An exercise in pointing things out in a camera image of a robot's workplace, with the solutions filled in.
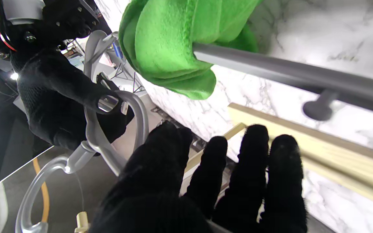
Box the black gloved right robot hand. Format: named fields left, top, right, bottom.
left=10, top=0, right=135, bottom=151

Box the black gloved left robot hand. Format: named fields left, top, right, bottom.
left=89, top=121, right=307, bottom=233

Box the green microfibre towel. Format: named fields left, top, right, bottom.
left=119, top=0, right=265, bottom=100

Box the grey plastic clothes hanger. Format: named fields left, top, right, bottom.
left=15, top=30, right=373, bottom=233

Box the wooden drying rack stand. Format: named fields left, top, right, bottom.
left=33, top=103, right=373, bottom=233

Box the red black right arm cable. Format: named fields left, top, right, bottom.
left=0, top=0, right=17, bottom=52

